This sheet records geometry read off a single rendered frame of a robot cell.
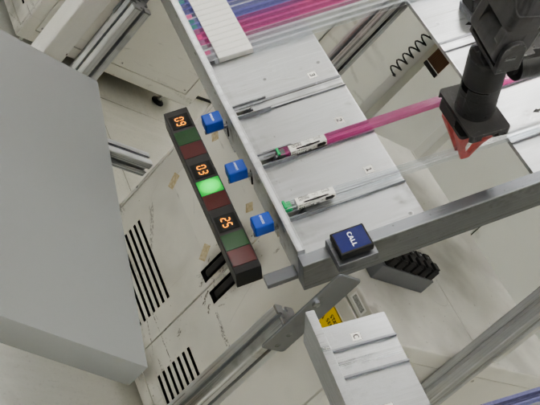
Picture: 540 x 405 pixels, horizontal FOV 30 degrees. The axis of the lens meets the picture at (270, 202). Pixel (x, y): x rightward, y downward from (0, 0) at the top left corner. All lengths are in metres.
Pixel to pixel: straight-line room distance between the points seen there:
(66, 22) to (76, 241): 1.09
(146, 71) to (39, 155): 1.69
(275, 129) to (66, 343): 0.56
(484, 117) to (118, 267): 0.55
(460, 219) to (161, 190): 0.86
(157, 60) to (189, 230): 1.07
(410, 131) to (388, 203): 2.42
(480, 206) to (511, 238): 2.05
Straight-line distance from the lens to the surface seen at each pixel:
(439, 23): 1.76
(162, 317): 2.09
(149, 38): 2.99
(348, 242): 1.39
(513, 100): 1.64
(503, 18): 1.33
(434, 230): 1.48
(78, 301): 1.24
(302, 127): 1.59
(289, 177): 1.52
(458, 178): 3.72
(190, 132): 1.61
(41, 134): 1.45
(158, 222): 2.16
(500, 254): 3.55
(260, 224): 1.45
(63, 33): 2.36
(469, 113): 1.46
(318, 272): 1.44
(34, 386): 2.04
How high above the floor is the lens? 1.31
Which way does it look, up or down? 23 degrees down
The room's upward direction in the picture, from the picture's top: 45 degrees clockwise
